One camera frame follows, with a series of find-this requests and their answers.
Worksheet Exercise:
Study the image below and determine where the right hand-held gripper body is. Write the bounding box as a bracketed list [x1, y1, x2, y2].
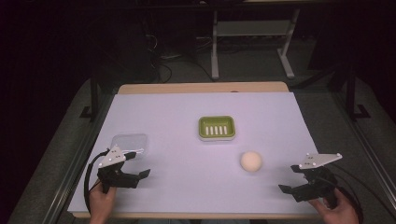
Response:
[293, 152, 344, 209]

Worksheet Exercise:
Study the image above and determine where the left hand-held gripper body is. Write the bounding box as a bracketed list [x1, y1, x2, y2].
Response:
[96, 145, 140, 194]

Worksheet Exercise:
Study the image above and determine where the round cream soap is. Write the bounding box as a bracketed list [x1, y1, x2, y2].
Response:
[239, 150, 263, 173]

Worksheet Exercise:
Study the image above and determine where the green soap dish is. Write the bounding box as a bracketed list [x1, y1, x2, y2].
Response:
[197, 115, 237, 142]

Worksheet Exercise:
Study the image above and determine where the person's left hand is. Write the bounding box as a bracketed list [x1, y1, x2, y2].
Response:
[88, 182, 119, 224]

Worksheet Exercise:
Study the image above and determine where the person's right hand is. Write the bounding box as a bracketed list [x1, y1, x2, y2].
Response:
[307, 188, 361, 224]

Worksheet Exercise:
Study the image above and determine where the white table mat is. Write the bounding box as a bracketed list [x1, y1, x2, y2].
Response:
[67, 91, 318, 216]

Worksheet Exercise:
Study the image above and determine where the black metal stand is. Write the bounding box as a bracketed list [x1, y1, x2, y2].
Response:
[328, 63, 372, 123]
[78, 77, 101, 123]

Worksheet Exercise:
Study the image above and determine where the wooden table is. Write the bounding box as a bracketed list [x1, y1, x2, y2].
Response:
[67, 81, 320, 220]

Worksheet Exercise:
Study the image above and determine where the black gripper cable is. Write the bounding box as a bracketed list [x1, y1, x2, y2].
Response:
[83, 148, 110, 216]
[323, 162, 396, 224]

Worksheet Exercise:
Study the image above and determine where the aluminium rail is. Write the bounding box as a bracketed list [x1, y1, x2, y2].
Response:
[332, 91, 396, 203]
[40, 92, 116, 224]

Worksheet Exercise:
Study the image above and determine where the black floor cable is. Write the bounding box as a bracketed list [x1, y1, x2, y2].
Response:
[143, 33, 176, 84]

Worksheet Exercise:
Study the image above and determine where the white metal desk frame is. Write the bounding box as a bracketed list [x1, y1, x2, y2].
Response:
[210, 8, 302, 80]

